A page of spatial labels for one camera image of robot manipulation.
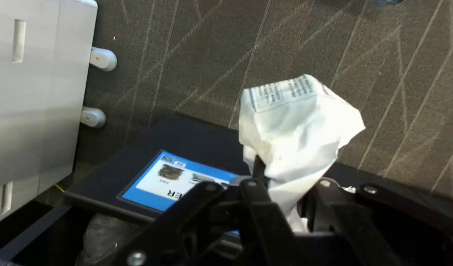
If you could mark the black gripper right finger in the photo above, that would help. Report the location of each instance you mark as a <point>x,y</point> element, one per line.
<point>373,227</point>

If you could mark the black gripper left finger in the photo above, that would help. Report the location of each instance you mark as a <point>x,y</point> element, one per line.
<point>226,217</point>

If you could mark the white plastic bag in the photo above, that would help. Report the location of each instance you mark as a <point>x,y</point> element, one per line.
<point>297,134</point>

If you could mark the grey bin liner bag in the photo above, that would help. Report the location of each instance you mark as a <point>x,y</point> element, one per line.
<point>105,239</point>

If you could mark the blue mixed paper label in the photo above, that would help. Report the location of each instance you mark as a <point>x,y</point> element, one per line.
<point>167,180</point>

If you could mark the dark cabinet with stone counter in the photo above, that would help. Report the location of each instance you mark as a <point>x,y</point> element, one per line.
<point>190,135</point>

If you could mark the large white office printer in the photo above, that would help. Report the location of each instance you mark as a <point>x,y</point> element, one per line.
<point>34,98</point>

